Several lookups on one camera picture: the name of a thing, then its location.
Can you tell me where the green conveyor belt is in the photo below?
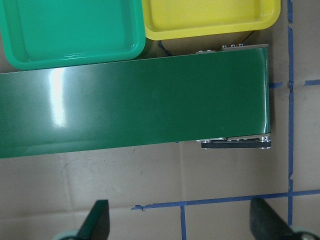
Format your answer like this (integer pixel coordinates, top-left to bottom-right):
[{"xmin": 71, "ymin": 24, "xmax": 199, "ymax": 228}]
[{"xmin": 0, "ymin": 44, "xmax": 271, "ymax": 158}]

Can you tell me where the yellow plastic tray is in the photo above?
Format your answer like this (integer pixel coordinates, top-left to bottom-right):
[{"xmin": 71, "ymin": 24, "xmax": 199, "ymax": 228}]
[{"xmin": 142, "ymin": 0, "xmax": 281, "ymax": 41}]

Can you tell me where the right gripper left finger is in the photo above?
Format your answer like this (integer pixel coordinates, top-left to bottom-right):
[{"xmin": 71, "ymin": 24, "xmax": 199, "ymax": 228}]
[{"xmin": 76, "ymin": 199, "xmax": 110, "ymax": 240}]

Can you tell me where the green plastic tray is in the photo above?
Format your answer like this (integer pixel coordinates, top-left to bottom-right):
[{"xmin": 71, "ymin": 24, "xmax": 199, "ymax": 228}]
[{"xmin": 0, "ymin": 0, "xmax": 146, "ymax": 71}]

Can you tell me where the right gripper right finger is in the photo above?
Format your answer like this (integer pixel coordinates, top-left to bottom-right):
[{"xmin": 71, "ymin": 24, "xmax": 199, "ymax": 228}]
[{"xmin": 249, "ymin": 198, "xmax": 303, "ymax": 240}]

